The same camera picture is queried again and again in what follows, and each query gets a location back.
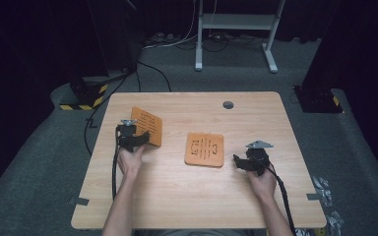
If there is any black perforated stand base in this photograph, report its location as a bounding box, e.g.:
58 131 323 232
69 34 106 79
292 85 345 114

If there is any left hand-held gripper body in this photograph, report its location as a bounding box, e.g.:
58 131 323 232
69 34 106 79
115 118 140 153

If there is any person's grey clothing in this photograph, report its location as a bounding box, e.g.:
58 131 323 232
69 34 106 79
134 228 268 236

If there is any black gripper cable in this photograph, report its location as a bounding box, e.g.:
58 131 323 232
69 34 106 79
110 125 122 202
261 159 297 236

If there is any orange wooden slotted coaster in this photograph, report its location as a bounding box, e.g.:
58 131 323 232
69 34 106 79
183 132 225 168
130 106 163 148

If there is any person's left hand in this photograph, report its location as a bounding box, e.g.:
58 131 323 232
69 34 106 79
116 145 147 181

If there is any power strip with plugs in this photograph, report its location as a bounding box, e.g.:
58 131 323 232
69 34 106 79
145 31 182 46

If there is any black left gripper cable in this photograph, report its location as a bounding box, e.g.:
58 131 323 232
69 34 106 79
110 125 122 202

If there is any white floor cable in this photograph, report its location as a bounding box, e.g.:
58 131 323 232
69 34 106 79
142 0 201 50

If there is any person's right hand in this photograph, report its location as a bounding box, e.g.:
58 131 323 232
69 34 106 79
246 166 278 202

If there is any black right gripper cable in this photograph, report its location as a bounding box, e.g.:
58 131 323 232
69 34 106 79
261 159 297 236

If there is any crumpled clear plastic wrap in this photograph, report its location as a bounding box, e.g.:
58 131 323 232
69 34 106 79
310 175 334 207
325 209 345 236

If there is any short black floor cable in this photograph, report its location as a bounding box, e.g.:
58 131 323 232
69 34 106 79
137 60 172 93

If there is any black yellow striped stand base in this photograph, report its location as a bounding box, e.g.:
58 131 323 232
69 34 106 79
59 75 109 112

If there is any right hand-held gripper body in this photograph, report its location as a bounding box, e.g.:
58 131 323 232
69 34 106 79
243 140 275 177

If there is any white metal stand frame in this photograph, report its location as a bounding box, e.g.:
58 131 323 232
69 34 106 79
194 0 286 74

